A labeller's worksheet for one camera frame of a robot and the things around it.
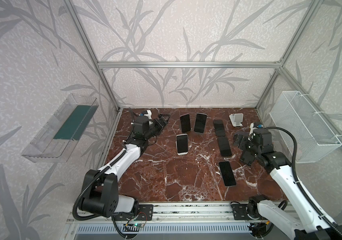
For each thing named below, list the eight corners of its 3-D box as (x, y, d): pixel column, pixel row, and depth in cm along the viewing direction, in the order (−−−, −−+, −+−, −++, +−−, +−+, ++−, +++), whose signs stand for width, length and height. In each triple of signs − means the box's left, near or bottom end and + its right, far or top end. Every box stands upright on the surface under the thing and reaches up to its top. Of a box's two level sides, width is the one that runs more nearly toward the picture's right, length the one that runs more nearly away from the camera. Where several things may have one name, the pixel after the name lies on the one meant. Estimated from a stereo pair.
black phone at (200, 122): (194, 134, 107) (195, 120, 95) (193, 127, 111) (195, 113, 99) (204, 134, 107) (207, 120, 95) (203, 127, 111) (206, 113, 99)
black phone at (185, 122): (182, 133, 107) (182, 121, 97) (180, 127, 110) (180, 115, 100) (190, 131, 108) (191, 119, 98) (188, 125, 111) (189, 113, 101)
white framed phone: (176, 155, 96) (175, 143, 85) (176, 146, 101) (175, 133, 89) (187, 155, 96) (188, 143, 85) (187, 146, 101) (188, 133, 89)
